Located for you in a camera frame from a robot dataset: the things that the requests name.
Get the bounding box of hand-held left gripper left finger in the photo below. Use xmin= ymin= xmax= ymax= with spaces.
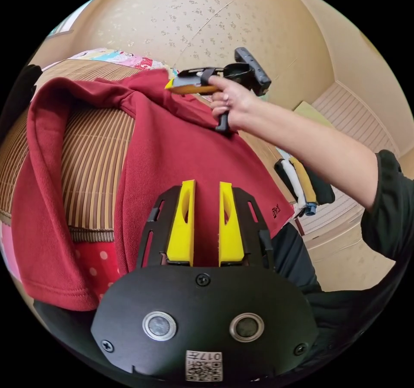
xmin=166 ymin=180 xmax=196 ymax=263

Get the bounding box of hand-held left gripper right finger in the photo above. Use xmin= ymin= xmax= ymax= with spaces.
xmin=219 ymin=182 xmax=245 ymax=263

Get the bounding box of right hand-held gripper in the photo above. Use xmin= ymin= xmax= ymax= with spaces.
xmin=164 ymin=64 xmax=251 ymax=133

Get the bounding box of person's right hand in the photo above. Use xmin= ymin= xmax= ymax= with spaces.
xmin=209 ymin=76 xmax=263 ymax=133

